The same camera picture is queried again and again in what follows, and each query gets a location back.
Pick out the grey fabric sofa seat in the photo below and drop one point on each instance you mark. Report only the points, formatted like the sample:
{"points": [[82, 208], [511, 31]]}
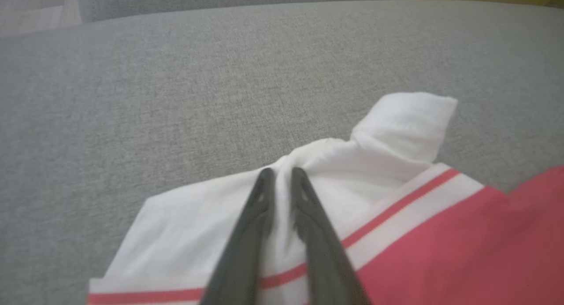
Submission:
{"points": [[176, 98]]}

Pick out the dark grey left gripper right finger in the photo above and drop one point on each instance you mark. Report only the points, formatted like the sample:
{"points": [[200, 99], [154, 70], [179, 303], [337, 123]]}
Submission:
{"points": [[321, 252]]}

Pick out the red and white jersey garment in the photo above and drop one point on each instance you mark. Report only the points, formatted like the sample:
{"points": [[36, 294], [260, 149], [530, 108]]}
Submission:
{"points": [[418, 261]]}

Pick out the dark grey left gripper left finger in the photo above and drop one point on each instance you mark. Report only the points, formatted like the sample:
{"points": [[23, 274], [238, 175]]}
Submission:
{"points": [[246, 243]]}

